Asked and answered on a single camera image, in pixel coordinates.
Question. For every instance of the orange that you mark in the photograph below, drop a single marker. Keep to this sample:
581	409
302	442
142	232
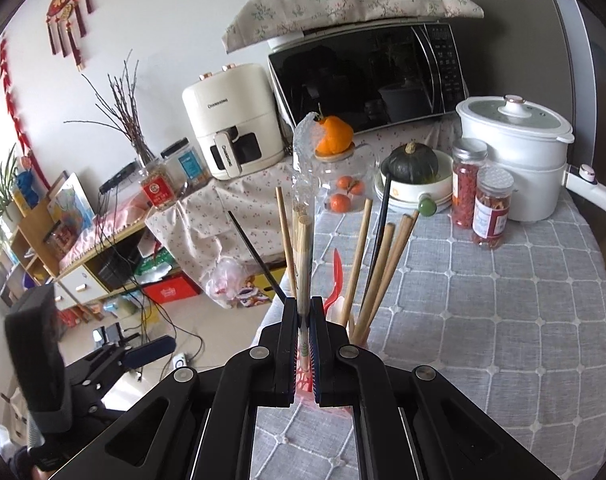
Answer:
335	135

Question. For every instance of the low wooden drawer cabinet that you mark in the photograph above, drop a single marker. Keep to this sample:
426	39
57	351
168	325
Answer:
103	265

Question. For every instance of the white power strip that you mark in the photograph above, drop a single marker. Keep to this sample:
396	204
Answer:
179	362

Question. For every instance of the red plastic spoon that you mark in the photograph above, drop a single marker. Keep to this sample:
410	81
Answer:
335	275

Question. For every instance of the blue figurine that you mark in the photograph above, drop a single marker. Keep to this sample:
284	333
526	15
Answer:
25	187

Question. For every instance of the wooden shelf unit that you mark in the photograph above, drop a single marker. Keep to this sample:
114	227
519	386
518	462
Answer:
28	245

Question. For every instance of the red hanging garland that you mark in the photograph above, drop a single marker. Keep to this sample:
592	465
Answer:
13	100

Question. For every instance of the red cardboard box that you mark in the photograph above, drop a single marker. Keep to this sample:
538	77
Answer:
170	291

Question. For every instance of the black router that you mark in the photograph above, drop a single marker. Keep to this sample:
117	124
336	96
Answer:
118	176

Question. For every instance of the small tangerine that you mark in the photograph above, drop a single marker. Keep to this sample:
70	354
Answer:
354	186
340	203

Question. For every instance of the floral microwave cover cloth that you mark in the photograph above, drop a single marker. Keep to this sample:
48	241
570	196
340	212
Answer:
353	5

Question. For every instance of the labelled jar of dried chilli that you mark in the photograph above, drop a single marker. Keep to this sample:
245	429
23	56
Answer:
492	210

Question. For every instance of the red label glass jar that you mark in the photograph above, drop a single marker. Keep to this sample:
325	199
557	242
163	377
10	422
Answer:
157	187

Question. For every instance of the grey checked tablecloth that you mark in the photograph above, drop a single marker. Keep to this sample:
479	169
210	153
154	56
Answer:
483	310

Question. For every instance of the crumpled clear plastic bag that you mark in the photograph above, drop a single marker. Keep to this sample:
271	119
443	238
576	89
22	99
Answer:
233	282

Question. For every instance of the bare dry branches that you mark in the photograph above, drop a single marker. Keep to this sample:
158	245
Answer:
123	110

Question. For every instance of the grey refrigerator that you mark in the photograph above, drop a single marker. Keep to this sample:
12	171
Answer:
593	85

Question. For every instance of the framed picture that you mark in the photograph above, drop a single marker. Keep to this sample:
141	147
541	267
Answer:
75	207

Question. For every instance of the plastic-wrapped chopstick bundle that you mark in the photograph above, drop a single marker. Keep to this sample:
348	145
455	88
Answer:
303	240

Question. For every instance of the white bowl with green squash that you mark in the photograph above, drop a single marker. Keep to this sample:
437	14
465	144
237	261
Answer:
408	200

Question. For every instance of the black microwave oven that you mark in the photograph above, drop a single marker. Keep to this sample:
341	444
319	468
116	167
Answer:
363	80

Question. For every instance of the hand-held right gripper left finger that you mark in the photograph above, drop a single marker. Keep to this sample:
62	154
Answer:
290	330

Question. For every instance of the black storage crate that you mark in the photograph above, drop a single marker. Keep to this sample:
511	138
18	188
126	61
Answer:
119	267

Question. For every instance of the clear jar of dried chilli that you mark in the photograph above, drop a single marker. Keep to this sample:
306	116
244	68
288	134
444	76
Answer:
468	185

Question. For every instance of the green potted plant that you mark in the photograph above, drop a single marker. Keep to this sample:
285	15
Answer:
0	200

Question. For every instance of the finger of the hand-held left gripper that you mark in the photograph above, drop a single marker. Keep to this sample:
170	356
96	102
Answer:
103	392
150	351

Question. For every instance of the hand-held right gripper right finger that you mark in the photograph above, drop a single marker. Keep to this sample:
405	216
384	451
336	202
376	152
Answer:
317	330

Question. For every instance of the blue label storage jar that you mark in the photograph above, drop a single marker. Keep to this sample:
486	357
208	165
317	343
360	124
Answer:
188	165

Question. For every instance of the person's left forearm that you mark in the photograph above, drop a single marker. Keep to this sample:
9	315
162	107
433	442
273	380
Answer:
25	465

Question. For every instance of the cream air fryer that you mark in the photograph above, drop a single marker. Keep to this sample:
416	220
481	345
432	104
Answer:
228	110

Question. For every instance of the red knot wall ornament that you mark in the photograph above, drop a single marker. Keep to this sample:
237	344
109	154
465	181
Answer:
68	5

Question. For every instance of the dark green pumpkin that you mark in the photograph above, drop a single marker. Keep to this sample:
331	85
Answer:
413	165

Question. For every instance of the glass jar with wooden lid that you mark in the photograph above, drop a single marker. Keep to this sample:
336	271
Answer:
353	170

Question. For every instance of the red perforated utensil holder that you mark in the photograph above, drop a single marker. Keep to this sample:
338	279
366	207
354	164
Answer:
305	395

